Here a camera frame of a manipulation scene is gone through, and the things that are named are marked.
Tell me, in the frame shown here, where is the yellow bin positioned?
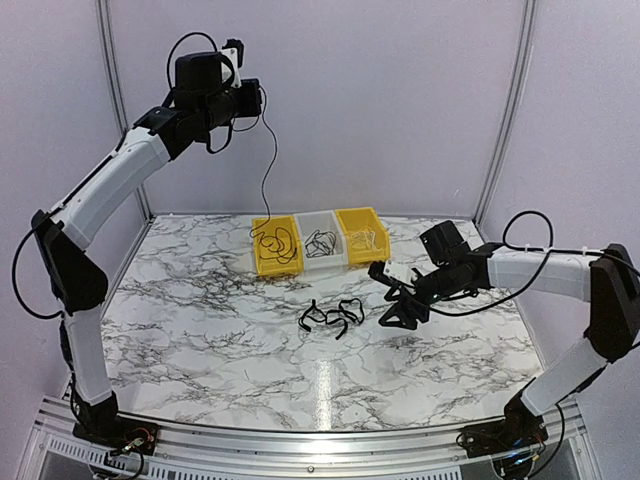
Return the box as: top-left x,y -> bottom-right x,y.
250,215 -> 304,277
335,207 -> 391,265

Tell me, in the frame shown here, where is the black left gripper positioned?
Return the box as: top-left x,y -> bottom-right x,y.
197,77 -> 260,131

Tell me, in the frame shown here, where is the white thin cable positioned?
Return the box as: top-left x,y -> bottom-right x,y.
347,227 -> 381,251

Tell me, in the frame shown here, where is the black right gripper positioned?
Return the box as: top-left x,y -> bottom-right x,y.
379,262 -> 461,330

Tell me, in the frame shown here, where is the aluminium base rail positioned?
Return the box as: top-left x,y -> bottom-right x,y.
17,397 -> 599,479

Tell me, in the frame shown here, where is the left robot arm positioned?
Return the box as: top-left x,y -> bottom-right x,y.
20,39 -> 262,445

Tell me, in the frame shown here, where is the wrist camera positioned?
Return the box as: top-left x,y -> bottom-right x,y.
368,261 -> 420,287
221,38 -> 244,89

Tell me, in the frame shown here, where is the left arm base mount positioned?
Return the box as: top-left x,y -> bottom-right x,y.
73,417 -> 159,455

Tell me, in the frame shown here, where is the right yellow bin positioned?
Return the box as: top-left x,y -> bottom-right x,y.
335,207 -> 391,265

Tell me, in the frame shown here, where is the white translucent bin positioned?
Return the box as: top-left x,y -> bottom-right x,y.
294,210 -> 347,272

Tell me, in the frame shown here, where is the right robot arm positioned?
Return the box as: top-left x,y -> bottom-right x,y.
368,210 -> 639,448

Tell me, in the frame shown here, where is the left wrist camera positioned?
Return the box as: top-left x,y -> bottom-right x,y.
221,38 -> 244,89

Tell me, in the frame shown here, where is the black strap cable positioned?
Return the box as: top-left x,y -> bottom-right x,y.
298,297 -> 365,341

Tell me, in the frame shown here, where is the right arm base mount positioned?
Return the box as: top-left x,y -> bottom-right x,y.
456,419 -> 548,458

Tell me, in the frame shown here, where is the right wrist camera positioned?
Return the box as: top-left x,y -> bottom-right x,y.
368,261 -> 420,287

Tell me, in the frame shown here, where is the left yellow bin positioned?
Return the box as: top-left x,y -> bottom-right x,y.
250,215 -> 304,277

